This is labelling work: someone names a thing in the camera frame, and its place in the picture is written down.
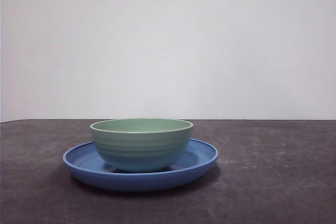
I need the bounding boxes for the green bowl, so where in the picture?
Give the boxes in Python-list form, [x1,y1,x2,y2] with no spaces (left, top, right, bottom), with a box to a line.
[89,118,195,174]

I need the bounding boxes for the blue plate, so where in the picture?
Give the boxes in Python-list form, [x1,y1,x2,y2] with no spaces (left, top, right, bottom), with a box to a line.
[62,137,219,192]

